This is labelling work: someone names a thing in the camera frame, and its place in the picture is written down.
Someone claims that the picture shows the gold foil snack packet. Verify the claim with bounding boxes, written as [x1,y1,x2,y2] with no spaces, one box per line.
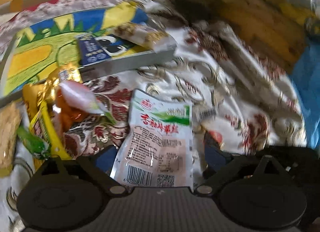
[22,62,82,120]

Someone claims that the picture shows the floral satin bed cover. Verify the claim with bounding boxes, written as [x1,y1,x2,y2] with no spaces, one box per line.
[1,0,308,231]

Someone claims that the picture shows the orange candy clear bag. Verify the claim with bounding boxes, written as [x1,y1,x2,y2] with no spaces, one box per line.
[55,80,116,132]

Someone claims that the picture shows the white pickled vegetable packet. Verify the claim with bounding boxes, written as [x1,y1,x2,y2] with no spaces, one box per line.
[110,89,193,188]

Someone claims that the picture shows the blue fabric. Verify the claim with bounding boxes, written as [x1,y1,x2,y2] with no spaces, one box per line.
[291,40,320,151]

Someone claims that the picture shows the beige cracker clear packet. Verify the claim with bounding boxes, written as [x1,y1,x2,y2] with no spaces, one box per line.
[0,102,22,178]

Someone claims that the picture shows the green white sausage stick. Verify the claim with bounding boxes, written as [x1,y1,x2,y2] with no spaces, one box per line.
[17,126,51,160]

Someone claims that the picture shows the nut bar clear packet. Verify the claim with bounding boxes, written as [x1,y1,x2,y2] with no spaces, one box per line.
[112,22,176,53]

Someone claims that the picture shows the blue cookie packet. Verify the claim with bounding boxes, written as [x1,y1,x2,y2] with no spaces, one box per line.
[75,33,148,66]

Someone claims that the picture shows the yellow snack packet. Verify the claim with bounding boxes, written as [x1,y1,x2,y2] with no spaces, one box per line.
[29,101,72,160]

